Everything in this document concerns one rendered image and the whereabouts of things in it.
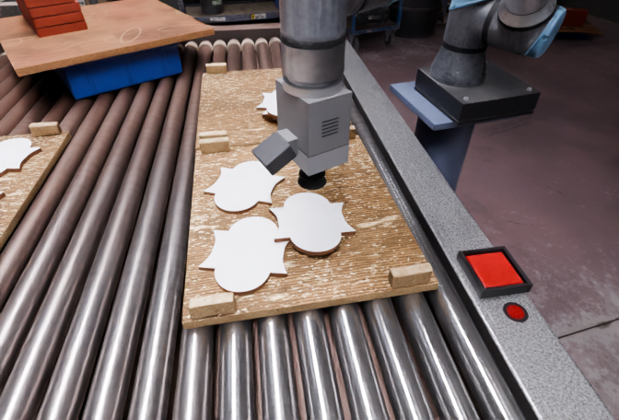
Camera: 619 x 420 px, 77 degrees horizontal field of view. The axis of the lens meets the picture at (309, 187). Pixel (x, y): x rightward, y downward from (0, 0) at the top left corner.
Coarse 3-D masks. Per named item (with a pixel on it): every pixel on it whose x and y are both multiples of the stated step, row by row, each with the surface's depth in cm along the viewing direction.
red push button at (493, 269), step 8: (472, 256) 59; (480, 256) 59; (488, 256) 59; (496, 256) 59; (504, 256) 59; (472, 264) 58; (480, 264) 58; (488, 264) 58; (496, 264) 58; (504, 264) 58; (480, 272) 57; (488, 272) 57; (496, 272) 57; (504, 272) 57; (512, 272) 57; (480, 280) 56; (488, 280) 56; (496, 280) 56; (504, 280) 56; (512, 280) 56; (520, 280) 56
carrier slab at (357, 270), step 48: (288, 192) 70; (336, 192) 70; (384, 192) 70; (192, 240) 61; (384, 240) 61; (192, 288) 54; (288, 288) 54; (336, 288) 54; (384, 288) 54; (432, 288) 55
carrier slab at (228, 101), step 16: (208, 80) 109; (224, 80) 109; (240, 80) 109; (256, 80) 109; (272, 80) 109; (208, 96) 101; (224, 96) 101; (240, 96) 101; (256, 96) 101; (208, 112) 94; (224, 112) 94; (240, 112) 94; (256, 112) 94; (208, 128) 88; (224, 128) 88; (240, 128) 88; (256, 128) 88; (272, 128) 88; (240, 144) 83; (256, 144) 84
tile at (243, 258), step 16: (240, 224) 63; (256, 224) 63; (272, 224) 63; (224, 240) 60; (240, 240) 60; (256, 240) 60; (272, 240) 60; (224, 256) 57; (240, 256) 57; (256, 256) 57; (272, 256) 57; (224, 272) 55; (240, 272) 55; (256, 272) 55; (272, 272) 55; (224, 288) 53; (240, 288) 53; (256, 288) 53
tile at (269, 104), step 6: (264, 96) 94; (270, 96) 94; (264, 102) 91; (270, 102) 91; (258, 108) 89; (264, 108) 89; (270, 108) 89; (276, 108) 89; (270, 114) 87; (276, 114) 86
